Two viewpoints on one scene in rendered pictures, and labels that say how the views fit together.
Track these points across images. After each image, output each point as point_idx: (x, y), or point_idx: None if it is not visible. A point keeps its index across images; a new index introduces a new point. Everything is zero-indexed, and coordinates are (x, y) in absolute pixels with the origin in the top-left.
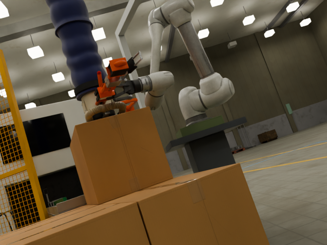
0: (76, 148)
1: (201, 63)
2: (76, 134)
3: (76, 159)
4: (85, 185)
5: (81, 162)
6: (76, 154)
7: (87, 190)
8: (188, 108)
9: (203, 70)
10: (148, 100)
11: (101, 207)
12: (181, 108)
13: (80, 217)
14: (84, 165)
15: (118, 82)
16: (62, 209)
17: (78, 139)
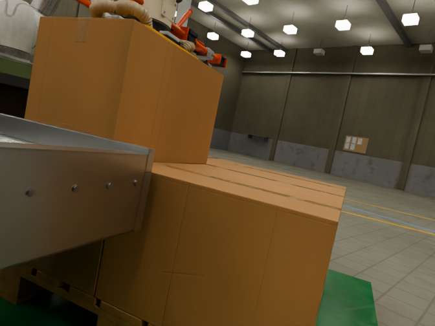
0: (195, 81)
1: (58, 4)
2: (217, 80)
3: (168, 80)
4: (171, 132)
5: (197, 105)
6: (178, 77)
7: (173, 141)
8: (33, 40)
9: (54, 11)
10: None
11: (233, 165)
12: (24, 29)
13: (257, 169)
14: (208, 116)
15: (202, 58)
16: None
17: (217, 88)
